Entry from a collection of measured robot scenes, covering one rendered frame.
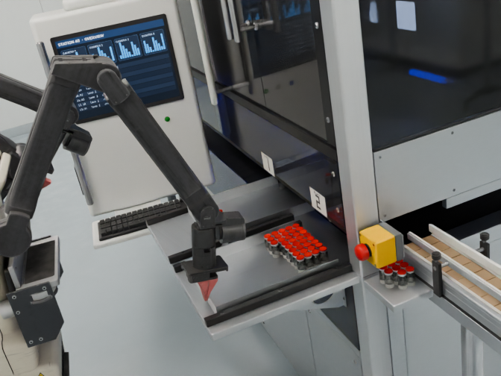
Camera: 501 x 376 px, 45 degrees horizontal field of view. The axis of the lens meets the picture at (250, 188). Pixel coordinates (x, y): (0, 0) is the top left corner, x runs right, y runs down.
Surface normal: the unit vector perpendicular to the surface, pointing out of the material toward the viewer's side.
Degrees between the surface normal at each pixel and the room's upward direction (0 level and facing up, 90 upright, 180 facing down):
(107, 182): 90
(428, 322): 90
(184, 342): 0
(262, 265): 0
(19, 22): 90
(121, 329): 0
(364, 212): 90
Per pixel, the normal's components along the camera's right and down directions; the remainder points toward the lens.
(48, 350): -0.04, -0.92
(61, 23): 0.26, 0.37
